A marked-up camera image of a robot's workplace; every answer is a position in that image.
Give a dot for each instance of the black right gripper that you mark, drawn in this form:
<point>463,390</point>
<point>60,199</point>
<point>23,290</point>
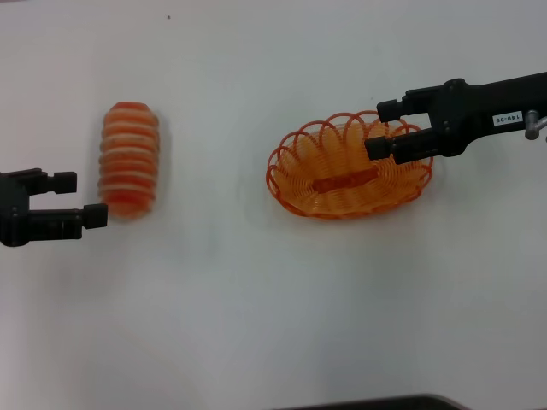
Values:
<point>474,111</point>

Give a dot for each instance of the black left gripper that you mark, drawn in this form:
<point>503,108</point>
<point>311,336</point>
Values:
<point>13,209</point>

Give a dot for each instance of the sliced orange toy bread loaf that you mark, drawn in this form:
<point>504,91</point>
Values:
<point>129,158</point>

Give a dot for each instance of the orange woven plastic basket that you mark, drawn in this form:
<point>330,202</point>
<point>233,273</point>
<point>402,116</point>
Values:
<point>342,192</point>

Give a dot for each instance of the dark rounded robot base edge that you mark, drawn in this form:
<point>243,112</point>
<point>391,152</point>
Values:
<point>376,403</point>

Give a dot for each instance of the silver metal knob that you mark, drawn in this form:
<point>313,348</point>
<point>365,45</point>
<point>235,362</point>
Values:
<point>534,124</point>

